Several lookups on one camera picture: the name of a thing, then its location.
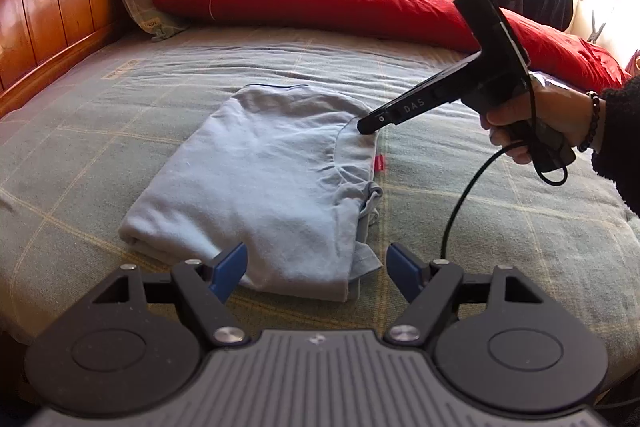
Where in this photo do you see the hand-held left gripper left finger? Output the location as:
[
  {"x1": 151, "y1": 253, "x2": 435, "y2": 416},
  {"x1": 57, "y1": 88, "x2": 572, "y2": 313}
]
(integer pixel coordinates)
[{"x1": 62, "y1": 242, "x2": 251, "y2": 348}]

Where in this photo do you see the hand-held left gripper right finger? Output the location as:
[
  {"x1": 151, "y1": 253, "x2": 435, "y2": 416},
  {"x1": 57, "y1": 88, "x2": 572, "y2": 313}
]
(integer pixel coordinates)
[{"x1": 384, "y1": 243, "x2": 568, "y2": 348}]

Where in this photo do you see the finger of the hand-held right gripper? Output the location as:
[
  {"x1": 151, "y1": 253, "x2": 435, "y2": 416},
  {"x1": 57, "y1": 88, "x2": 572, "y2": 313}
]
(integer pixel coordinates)
[{"x1": 357, "y1": 104, "x2": 401, "y2": 136}]

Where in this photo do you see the light blue printed t-shirt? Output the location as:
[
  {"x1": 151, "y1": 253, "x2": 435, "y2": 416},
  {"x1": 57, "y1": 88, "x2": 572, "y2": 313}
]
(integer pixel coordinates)
[{"x1": 118, "y1": 83, "x2": 388, "y2": 304}]

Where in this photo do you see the person's right forearm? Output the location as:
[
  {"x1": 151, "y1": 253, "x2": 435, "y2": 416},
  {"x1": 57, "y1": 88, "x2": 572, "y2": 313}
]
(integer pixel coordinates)
[{"x1": 592, "y1": 74, "x2": 640, "y2": 219}]

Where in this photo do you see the person's right hand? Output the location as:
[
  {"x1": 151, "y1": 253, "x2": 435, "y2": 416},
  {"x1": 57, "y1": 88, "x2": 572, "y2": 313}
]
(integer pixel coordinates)
[{"x1": 480, "y1": 82, "x2": 598, "y2": 165}]

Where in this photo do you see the red duvet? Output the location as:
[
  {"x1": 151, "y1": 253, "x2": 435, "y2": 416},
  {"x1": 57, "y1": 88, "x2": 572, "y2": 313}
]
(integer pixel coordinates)
[{"x1": 150, "y1": 0, "x2": 631, "y2": 92}]

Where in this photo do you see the black cable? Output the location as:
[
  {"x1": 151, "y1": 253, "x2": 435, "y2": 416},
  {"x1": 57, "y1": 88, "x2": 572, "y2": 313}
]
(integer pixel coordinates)
[{"x1": 439, "y1": 72, "x2": 571, "y2": 264}]

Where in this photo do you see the dark beaded bracelet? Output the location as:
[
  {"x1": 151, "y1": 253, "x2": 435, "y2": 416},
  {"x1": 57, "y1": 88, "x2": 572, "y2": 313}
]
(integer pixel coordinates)
[{"x1": 577, "y1": 91, "x2": 602, "y2": 154}]

